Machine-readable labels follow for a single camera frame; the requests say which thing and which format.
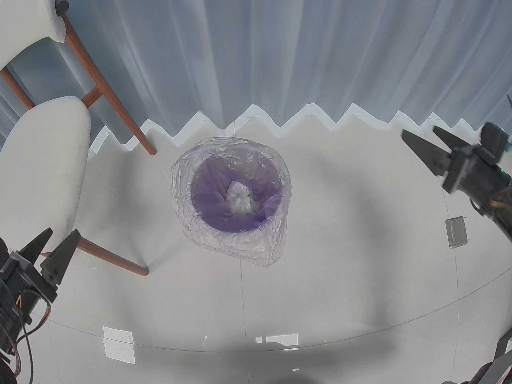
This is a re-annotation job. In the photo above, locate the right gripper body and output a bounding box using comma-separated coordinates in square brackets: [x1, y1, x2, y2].
[442, 146, 512, 200]

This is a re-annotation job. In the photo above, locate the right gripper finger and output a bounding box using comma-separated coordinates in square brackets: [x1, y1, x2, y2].
[402, 129, 453, 178]
[433, 126, 468, 154]

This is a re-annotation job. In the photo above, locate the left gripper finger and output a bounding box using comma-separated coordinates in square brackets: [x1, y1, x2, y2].
[18, 227, 54, 262]
[39, 230, 81, 286]

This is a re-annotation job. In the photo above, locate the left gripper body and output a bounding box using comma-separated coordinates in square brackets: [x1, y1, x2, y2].
[0, 250, 57, 319]

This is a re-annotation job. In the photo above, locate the purple plastic bag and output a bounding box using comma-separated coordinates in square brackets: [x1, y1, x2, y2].
[171, 136, 291, 269]

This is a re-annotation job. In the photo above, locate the white trash bin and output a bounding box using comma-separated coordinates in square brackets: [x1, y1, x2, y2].
[185, 142, 288, 257]

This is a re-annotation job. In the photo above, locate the white cushioned wooden chair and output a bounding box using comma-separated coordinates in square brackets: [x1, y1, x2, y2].
[0, 0, 157, 277]

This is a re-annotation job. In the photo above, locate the crumpled white paper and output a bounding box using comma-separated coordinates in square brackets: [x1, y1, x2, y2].
[226, 180, 260, 216]

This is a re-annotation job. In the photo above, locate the pale blue curtain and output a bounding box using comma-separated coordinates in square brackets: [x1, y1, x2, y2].
[0, 0, 512, 151]

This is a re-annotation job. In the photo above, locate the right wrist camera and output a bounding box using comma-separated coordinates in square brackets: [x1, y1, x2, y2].
[479, 122, 512, 164]

